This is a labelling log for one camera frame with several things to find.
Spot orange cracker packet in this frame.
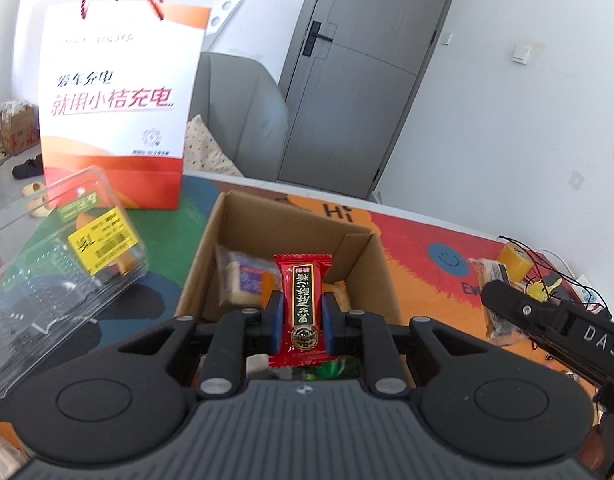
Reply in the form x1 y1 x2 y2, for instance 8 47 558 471
323 281 351 312

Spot white purple bread packet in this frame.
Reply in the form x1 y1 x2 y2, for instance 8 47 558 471
215 245 281 309

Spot red candy bar packet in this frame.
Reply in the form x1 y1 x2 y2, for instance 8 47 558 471
269 254 334 368

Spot green blue candy packet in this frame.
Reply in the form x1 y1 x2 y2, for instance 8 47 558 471
305 356 363 380

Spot small clear candy bar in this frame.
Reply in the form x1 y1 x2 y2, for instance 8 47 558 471
470 258 524 347

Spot person's right hand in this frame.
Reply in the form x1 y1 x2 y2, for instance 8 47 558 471
578 425 605 471

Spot white power strip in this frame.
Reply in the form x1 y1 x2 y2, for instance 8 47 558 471
572 274 613 320

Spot brown cardboard box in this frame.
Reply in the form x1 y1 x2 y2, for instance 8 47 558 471
173 188 413 386

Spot yellow tape roll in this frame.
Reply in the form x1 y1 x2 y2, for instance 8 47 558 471
497 242 534 282

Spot colourful cartoon table mat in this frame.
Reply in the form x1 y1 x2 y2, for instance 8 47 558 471
0 173 614 461

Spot dotted beige cushion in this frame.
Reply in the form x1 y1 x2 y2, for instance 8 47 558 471
183 115 243 177

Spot grey upholstered chair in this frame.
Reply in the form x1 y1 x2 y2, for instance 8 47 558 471
188 52 288 181

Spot clear plastic clamshell box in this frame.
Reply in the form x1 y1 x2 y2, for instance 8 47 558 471
0 167 148 399

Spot yellow slippers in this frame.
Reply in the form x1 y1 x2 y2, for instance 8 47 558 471
22 181 53 218

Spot orange white paper bag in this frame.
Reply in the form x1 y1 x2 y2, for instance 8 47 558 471
34 0 210 210

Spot black slippers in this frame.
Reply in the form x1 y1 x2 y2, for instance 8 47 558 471
12 154 44 180

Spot grey door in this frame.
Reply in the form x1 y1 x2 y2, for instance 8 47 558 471
278 0 451 198

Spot brown carton on floor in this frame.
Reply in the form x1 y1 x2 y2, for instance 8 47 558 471
0 101 40 155

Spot white wall bracket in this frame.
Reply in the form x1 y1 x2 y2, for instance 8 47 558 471
206 0 244 36

